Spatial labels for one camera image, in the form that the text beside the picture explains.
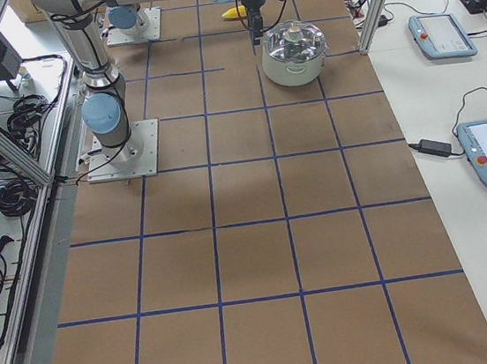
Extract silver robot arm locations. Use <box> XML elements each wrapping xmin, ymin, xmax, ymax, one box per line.
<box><xmin>108</xmin><ymin>4</ymin><xmax>150</xmax><ymax>35</ymax></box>
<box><xmin>31</xmin><ymin>0</ymin><xmax>266</xmax><ymax>163</ymax></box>

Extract black box on stand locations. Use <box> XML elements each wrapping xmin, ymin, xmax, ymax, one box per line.
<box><xmin>0</xmin><ymin>32</ymin><xmax>23</xmax><ymax>91</ymax></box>

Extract cardboard box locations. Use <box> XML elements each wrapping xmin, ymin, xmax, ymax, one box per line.
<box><xmin>8</xmin><ymin>0</ymin><xmax>46</xmax><ymax>24</ymax></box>

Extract brown gridded table mat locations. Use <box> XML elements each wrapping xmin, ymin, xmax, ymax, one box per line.
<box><xmin>53</xmin><ymin>0</ymin><xmax>487</xmax><ymax>364</ymax></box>

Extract far blue teach pendant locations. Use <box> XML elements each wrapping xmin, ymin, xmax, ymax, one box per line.
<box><xmin>408</xmin><ymin>13</ymin><xmax>477</xmax><ymax>61</ymax></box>

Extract black power adapter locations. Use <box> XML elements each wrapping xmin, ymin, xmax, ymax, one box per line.
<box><xmin>418</xmin><ymin>139</ymin><xmax>452</xmax><ymax>158</ymax></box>

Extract black coiled cable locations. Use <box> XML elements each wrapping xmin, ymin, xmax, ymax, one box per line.
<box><xmin>0</xmin><ymin>177</ymin><xmax>36</xmax><ymax>219</ymax></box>

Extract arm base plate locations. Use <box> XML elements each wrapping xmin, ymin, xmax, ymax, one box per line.
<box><xmin>107</xmin><ymin>6</ymin><xmax>161</xmax><ymax>48</ymax></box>
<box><xmin>86</xmin><ymin>119</ymin><xmax>159</xmax><ymax>184</ymax></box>

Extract black cable bundle upper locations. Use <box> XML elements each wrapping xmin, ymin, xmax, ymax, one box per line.
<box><xmin>2</xmin><ymin>92</ymin><xmax>61</xmax><ymax>142</ymax></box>

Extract pale green cooking pot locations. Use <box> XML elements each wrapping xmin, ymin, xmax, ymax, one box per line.
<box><xmin>261</xmin><ymin>46</ymin><xmax>327</xmax><ymax>87</ymax></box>

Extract glass pot lid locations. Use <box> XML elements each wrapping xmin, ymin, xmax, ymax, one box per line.
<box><xmin>262</xmin><ymin>20</ymin><xmax>328</xmax><ymax>63</ymax></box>

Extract yellow corn cob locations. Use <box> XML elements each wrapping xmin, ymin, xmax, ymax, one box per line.
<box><xmin>221</xmin><ymin>4</ymin><xmax>247</xmax><ymax>20</ymax></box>

